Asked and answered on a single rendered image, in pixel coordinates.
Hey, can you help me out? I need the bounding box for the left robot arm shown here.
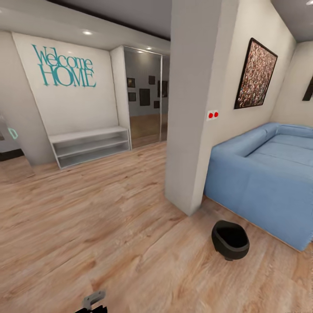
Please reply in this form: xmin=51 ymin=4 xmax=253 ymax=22
xmin=75 ymin=290 xmax=107 ymax=313

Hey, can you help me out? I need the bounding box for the cauldron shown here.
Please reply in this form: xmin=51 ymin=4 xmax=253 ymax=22
xmin=212 ymin=220 xmax=250 ymax=261

